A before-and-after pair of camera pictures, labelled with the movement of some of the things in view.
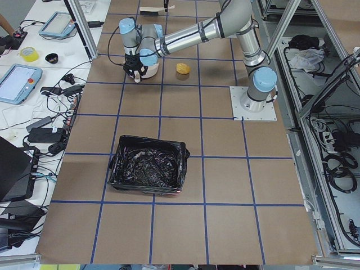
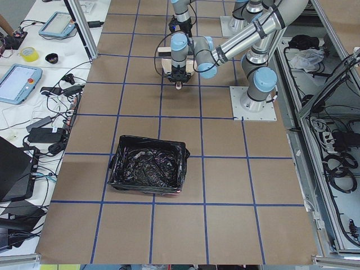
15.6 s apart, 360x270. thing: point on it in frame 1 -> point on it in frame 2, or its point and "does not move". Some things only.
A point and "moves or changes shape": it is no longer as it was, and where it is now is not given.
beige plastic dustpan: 152,70 -> 166,64
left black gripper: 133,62 -> 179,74
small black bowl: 52,58 does not move
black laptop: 18,169 does not move
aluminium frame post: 84,28 does not move
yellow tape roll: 29,54 does not move
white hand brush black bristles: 154,10 moves or changes shape
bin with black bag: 149,165 does not move
